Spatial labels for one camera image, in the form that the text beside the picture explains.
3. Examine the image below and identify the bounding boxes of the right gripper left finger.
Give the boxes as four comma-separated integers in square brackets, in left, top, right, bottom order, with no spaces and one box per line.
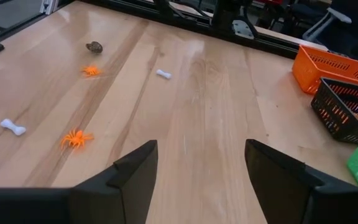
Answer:
[0,139,158,224]

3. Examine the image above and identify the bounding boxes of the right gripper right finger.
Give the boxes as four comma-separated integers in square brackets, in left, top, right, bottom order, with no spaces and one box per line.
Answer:
[244,139,358,224]

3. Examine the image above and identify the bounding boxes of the black plastic basket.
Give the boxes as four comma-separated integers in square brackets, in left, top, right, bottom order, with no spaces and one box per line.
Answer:
[310,77,358,145]

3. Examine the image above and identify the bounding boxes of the white plastic bone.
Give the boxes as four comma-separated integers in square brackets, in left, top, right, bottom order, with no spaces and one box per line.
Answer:
[155,68,173,80]
[0,118,27,137]

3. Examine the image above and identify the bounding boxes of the orange plastic basket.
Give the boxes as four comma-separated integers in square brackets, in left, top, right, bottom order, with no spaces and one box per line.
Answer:
[291,44,358,96]

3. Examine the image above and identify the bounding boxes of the grey office chair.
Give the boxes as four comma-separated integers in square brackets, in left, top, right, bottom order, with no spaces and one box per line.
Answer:
[301,6,354,45]

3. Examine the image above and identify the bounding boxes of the black aluminium table frame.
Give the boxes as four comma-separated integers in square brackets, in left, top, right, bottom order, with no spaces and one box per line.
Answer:
[0,0,329,60]

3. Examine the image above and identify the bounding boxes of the white metal bracket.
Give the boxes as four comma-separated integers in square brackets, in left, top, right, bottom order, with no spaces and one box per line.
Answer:
[232,19,256,40]
[40,0,59,16]

